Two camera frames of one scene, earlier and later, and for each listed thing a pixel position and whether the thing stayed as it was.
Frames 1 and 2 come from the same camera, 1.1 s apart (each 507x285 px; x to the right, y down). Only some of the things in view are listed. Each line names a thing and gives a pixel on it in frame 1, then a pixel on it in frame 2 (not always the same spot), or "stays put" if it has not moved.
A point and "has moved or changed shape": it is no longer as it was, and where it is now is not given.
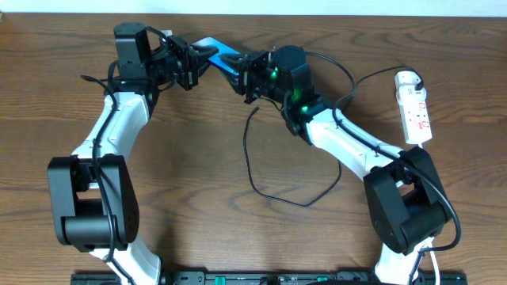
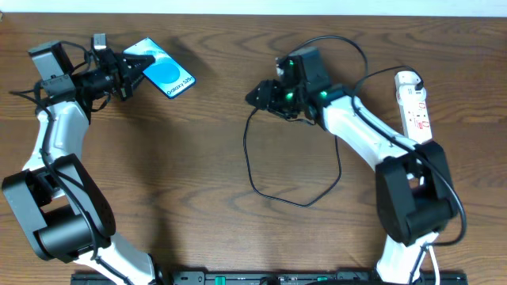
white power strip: [413, 108] stays put
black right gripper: [246, 76] → [272, 97]
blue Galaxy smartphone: [222, 49] has moved or changed shape
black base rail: [267, 278] stays put
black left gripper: [188, 64] → [122, 75]
